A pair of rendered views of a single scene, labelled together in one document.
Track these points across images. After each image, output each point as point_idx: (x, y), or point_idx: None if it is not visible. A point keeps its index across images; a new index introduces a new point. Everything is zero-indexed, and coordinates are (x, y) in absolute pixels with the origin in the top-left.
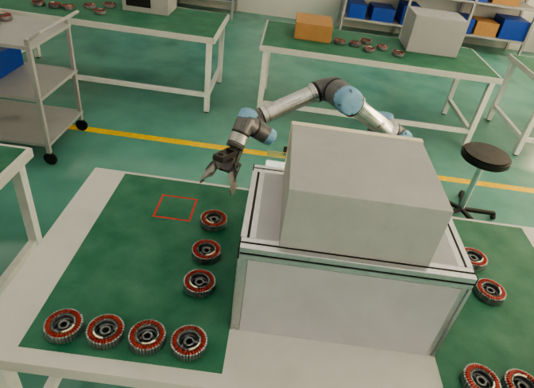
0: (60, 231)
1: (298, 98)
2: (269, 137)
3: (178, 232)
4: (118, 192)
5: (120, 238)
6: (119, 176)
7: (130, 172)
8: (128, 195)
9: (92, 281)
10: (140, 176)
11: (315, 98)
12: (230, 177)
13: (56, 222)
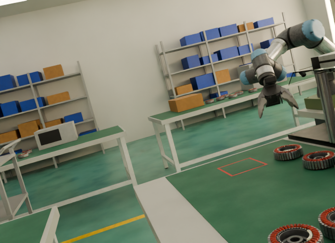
0: (164, 217)
1: (274, 49)
2: (283, 69)
3: (271, 170)
4: (176, 183)
5: (228, 193)
6: (162, 180)
7: (169, 175)
8: (188, 180)
9: (254, 218)
10: (181, 172)
11: (284, 47)
12: (285, 96)
13: (150, 216)
